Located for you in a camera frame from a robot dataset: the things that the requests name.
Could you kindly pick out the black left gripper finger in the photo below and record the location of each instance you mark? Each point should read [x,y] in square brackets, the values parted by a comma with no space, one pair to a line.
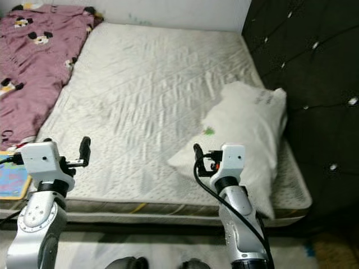
[85,147]

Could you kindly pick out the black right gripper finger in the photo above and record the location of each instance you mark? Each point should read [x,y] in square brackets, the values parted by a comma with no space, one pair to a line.
[197,154]

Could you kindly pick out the blue yellow children's book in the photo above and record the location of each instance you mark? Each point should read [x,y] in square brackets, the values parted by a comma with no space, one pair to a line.
[14,179]

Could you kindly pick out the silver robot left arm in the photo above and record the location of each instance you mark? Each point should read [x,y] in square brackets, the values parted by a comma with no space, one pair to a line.
[36,230]

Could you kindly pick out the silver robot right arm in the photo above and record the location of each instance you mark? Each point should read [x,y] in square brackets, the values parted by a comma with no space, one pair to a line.
[241,230]

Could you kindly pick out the white pillow with tree print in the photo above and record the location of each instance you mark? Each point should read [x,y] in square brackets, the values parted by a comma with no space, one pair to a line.
[241,117]

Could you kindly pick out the white quilted mattress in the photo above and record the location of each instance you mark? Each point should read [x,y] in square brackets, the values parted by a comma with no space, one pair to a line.
[146,95]

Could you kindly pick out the purple cartoon print blanket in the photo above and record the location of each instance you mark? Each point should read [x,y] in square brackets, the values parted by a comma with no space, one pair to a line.
[33,67]

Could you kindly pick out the silver robot right leg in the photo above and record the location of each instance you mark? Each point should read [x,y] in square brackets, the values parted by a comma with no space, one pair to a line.
[196,264]

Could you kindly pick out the silver robot leg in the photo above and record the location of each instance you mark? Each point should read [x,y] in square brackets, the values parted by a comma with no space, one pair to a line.
[126,263]
[196,264]

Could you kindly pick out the silver robot left leg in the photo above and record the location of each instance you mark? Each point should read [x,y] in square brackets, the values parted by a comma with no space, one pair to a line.
[126,263]

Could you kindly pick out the dark tufted bed headboard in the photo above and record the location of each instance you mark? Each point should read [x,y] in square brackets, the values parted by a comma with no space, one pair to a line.
[308,56]

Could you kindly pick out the brown doormat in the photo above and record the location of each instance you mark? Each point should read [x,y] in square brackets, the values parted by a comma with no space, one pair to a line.
[336,252]

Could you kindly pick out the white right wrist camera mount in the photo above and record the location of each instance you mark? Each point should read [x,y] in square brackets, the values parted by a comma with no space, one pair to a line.
[233,159]

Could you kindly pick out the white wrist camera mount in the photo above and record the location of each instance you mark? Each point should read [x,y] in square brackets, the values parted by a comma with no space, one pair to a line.
[233,159]
[42,159]

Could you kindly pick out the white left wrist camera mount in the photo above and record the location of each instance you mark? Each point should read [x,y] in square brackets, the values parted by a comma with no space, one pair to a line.
[42,159]

